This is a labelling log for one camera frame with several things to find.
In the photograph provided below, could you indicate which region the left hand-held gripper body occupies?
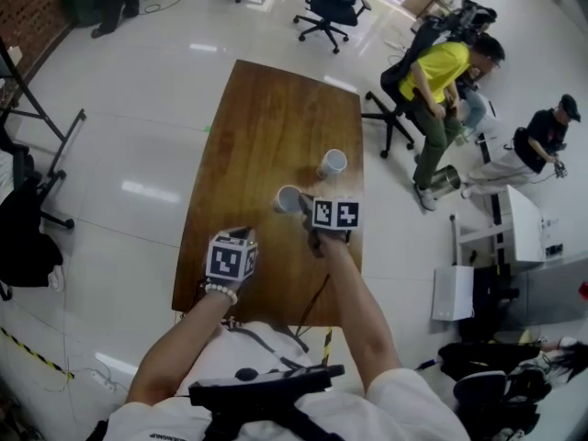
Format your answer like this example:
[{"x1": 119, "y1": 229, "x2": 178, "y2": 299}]
[{"x1": 204, "y1": 231, "x2": 260, "y2": 284}]

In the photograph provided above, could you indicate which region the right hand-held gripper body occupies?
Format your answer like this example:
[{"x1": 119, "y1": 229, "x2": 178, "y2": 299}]
[{"x1": 304, "y1": 194, "x2": 362, "y2": 260}]

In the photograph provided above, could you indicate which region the person's left forearm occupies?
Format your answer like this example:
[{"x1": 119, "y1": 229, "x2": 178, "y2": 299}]
[{"x1": 124, "y1": 294, "x2": 240, "y2": 406}]

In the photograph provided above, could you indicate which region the person's right forearm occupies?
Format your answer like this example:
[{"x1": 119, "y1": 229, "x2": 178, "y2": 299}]
[{"x1": 319, "y1": 239, "x2": 405, "y2": 394}]

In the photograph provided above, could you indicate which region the steel trash bin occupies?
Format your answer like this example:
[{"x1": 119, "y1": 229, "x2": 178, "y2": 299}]
[{"x1": 429, "y1": 164, "x2": 462, "y2": 201}]

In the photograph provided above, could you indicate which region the black chest harness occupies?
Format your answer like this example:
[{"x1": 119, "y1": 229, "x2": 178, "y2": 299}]
[{"x1": 187, "y1": 363, "x2": 345, "y2": 441}]

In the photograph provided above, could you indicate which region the white rectangular box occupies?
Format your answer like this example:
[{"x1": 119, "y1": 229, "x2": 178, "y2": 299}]
[{"x1": 431, "y1": 264, "x2": 475, "y2": 322}]

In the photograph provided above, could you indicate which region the white power strip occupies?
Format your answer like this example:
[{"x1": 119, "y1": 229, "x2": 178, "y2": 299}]
[{"x1": 89, "y1": 368, "x2": 119, "y2": 392}]

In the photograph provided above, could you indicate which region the black equipment case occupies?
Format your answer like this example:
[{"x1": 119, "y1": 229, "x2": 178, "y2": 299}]
[{"x1": 470, "y1": 264, "x2": 520, "y2": 339}]

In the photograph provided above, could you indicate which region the black metal folding stand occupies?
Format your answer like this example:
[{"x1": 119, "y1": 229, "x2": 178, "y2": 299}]
[{"x1": 0, "y1": 34, "x2": 88, "y2": 181}]

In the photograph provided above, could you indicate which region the white desk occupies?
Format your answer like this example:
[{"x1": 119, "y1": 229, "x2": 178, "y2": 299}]
[{"x1": 449, "y1": 186, "x2": 564, "y2": 266}]

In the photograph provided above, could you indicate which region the chair with black clothes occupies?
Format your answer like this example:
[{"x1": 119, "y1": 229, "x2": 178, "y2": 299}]
[{"x1": 438, "y1": 340, "x2": 543, "y2": 383}]

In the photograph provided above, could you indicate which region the person's white shirt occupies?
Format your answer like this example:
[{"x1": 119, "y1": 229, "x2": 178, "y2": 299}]
[{"x1": 98, "y1": 322, "x2": 469, "y2": 441}]

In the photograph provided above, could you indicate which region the yellow black floor tape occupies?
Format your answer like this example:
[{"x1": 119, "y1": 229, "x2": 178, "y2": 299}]
[{"x1": 0, "y1": 326, "x2": 75, "y2": 380}]

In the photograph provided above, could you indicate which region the black white office chair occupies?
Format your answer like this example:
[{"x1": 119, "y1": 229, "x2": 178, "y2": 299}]
[{"x1": 452, "y1": 367, "x2": 555, "y2": 431}]

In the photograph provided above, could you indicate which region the grey metal cabinet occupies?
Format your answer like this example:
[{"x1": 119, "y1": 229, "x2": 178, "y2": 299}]
[{"x1": 500, "y1": 254, "x2": 588, "y2": 334}]

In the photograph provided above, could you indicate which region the dark green bin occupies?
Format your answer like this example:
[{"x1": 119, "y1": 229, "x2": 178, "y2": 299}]
[{"x1": 57, "y1": 0, "x2": 100, "y2": 29}]

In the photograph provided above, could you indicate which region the white bead bracelet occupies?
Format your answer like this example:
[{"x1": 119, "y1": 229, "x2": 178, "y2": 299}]
[{"x1": 204, "y1": 281, "x2": 240, "y2": 306}]

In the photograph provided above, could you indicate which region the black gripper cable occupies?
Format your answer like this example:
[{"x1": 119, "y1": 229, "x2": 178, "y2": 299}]
[{"x1": 296, "y1": 273, "x2": 332, "y2": 337}]

